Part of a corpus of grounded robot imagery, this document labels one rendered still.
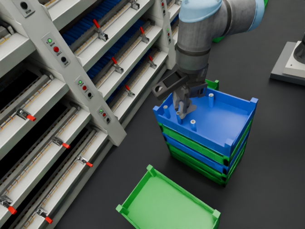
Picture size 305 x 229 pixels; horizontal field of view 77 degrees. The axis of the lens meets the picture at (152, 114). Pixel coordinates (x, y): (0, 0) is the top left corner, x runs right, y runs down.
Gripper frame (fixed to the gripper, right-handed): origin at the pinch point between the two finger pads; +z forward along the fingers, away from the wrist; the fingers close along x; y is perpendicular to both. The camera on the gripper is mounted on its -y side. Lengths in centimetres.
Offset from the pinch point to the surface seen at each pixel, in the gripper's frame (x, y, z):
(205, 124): -5.6, 9.1, 3.9
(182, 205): -22.6, -6.8, 24.7
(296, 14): 65, 133, 5
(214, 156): -16.0, 7.5, 9.1
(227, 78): 37, 57, 25
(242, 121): -11.2, 19.8, 1.1
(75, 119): 24.8, -37.5, 14.0
